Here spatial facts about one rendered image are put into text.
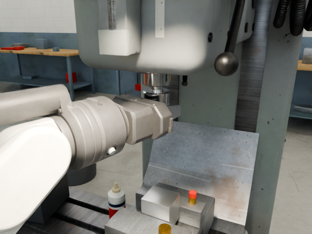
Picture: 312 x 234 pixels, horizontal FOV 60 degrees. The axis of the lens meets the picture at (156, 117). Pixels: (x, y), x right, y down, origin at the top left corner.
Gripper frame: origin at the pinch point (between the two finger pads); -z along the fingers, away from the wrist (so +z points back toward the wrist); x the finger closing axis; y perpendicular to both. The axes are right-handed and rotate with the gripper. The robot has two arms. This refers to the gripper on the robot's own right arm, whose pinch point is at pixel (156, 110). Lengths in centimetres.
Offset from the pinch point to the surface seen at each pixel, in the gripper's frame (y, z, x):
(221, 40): -12.0, -4.5, -9.0
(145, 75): -6.3, 2.5, 0.3
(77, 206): 31.6, 2.3, 25.3
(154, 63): -9.2, 7.4, -6.1
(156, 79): -5.9, 1.9, -1.6
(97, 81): 96, -304, 434
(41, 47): 28, -238, 532
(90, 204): 31.7, -0.6, 23.8
